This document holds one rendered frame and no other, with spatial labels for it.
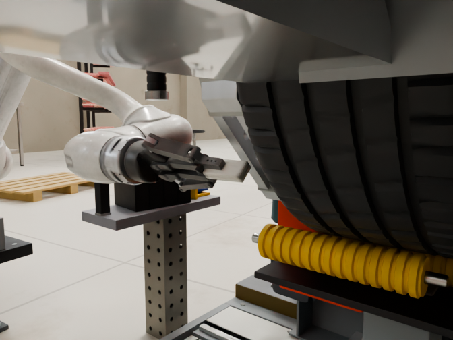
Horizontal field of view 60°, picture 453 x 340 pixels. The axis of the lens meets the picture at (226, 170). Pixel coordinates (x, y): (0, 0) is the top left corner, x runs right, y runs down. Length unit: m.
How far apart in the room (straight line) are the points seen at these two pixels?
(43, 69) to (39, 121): 8.97
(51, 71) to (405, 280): 0.81
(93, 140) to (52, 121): 9.36
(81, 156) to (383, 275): 0.55
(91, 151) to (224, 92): 0.34
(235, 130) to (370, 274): 0.27
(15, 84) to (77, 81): 0.41
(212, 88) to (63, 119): 9.82
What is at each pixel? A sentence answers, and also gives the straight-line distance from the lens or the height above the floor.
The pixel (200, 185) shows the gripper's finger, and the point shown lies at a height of 0.61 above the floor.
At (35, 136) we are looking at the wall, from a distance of 9.89.
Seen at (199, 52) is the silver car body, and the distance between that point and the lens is 0.18.
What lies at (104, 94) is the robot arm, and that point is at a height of 0.77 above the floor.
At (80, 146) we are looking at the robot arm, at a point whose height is 0.66.
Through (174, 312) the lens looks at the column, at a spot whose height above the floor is 0.09.
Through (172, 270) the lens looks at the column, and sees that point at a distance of 1.30.
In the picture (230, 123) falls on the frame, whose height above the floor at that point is 0.71.
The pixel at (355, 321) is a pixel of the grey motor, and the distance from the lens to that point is 1.24.
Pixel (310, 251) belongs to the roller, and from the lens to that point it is 0.60.
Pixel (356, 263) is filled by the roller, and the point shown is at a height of 0.52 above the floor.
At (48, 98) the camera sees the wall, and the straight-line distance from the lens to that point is 10.10.
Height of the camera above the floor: 0.71
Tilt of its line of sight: 7 degrees down
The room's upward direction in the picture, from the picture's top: straight up
